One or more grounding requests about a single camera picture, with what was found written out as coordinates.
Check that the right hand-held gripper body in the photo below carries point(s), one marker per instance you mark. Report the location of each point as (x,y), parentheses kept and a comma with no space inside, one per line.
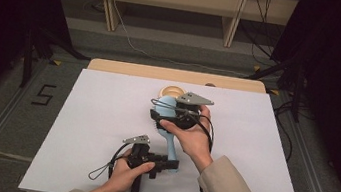
(188,118)

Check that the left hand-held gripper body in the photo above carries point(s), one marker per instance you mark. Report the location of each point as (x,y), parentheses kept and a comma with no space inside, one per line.
(139,152)

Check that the cream ribbed cup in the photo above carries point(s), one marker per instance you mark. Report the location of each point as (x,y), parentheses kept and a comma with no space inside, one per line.
(170,91)

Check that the light blue hairbrush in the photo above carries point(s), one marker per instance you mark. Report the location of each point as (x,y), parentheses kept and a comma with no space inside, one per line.
(171,146)

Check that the person's right hand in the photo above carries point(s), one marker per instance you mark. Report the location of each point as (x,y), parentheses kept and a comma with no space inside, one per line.
(194,141)

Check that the person's left hand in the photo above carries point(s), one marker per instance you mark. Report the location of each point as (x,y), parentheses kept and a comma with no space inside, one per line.
(123,178)

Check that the wooden table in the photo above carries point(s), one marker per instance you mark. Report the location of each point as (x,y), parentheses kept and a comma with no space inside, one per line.
(128,69)

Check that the white board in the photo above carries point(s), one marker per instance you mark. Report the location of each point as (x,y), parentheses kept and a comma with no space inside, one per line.
(96,106)

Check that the yellow tape piece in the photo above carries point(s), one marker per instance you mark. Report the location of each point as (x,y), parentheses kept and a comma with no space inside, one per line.
(56,62)
(256,68)
(274,91)

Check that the black metal stand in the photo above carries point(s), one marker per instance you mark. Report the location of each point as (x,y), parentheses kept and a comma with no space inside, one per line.
(27,62)
(297,93)

